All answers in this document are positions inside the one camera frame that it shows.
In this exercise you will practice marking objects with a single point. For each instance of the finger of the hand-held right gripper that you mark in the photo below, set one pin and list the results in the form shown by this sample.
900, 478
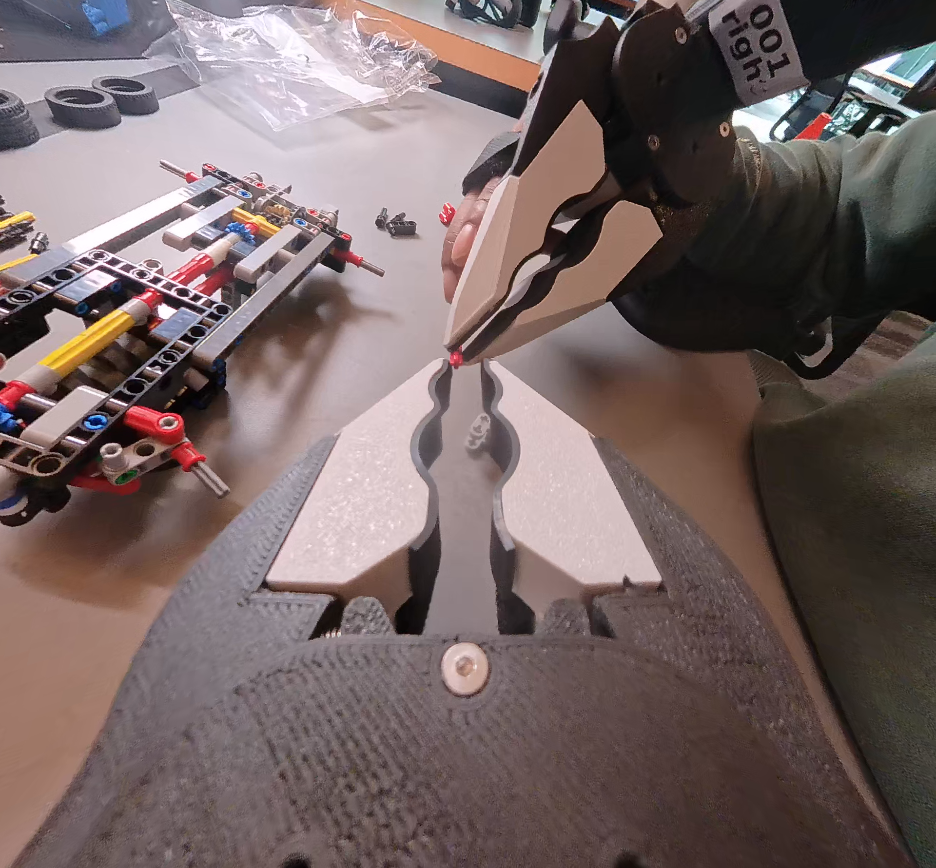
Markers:
599, 261
541, 181

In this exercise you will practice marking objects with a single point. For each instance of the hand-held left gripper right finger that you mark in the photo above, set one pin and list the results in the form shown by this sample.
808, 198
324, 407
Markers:
570, 510

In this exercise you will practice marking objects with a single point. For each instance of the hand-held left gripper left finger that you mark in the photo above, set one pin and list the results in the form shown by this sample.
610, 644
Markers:
351, 502

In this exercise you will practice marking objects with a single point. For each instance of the small grey lego connector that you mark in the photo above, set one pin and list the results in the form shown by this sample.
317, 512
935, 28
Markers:
479, 433

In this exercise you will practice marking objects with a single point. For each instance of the person's right forearm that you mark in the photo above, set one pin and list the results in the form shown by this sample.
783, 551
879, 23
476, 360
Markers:
804, 225

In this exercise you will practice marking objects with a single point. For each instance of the red lego piece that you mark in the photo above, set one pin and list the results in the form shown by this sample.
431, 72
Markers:
447, 214

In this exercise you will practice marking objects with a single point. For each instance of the black lego connector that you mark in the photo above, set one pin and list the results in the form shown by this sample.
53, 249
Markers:
406, 228

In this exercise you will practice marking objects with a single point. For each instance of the lego car chassis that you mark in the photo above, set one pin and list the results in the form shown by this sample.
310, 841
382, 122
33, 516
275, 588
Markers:
146, 283

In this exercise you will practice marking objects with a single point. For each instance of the small dark lego pin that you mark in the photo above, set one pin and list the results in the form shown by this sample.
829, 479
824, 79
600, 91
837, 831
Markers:
38, 241

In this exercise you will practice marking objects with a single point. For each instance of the black lego tire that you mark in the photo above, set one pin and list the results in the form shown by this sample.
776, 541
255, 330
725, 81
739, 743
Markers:
82, 108
128, 94
14, 122

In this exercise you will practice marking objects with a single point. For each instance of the yellow lego beam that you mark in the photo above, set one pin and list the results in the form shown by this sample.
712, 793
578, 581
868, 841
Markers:
16, 220

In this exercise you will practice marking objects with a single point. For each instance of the person's right hand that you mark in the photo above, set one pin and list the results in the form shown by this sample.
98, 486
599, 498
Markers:
464, 239

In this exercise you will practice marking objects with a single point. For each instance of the black chair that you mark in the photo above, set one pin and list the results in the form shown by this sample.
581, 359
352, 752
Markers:
841, 108

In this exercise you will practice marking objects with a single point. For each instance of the wooden-edged table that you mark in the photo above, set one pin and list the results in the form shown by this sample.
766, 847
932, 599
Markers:
439, 13

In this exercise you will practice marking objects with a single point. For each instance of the clear plastic bag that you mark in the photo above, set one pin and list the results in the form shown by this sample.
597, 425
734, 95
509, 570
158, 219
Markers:
292, 64

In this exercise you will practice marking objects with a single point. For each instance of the person's green clothing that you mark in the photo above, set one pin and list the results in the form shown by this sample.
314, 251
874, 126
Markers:
863, 553

